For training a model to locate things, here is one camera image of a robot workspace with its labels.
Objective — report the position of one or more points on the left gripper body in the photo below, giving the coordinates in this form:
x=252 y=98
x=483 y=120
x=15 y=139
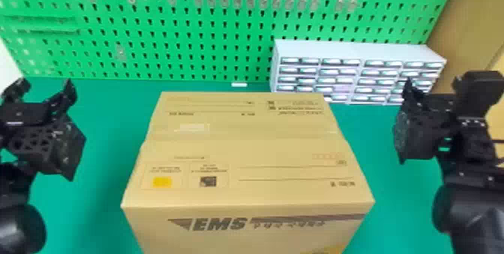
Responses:
x=41 y=143

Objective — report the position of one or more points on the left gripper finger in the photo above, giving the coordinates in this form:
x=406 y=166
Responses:
x=15 y=89
x=63 y=98

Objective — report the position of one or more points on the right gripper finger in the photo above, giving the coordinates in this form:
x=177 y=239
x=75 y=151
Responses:
x=413 y=94
x=409 y=137

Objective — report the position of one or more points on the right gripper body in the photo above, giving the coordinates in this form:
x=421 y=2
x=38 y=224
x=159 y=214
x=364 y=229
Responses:
x=452 y=133

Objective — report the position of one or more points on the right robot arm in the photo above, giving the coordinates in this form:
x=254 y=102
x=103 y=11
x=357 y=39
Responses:
x=472 y=216

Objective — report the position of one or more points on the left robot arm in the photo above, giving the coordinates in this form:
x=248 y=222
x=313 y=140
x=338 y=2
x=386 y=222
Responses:
x=15 y=216

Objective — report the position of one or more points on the cardboard box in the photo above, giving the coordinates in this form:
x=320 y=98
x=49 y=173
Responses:
x=244 y=169

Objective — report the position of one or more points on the white drawer cabinet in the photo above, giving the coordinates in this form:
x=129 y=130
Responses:
x=354 y=74

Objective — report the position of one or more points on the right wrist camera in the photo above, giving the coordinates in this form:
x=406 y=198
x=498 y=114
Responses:
x=478 y=92

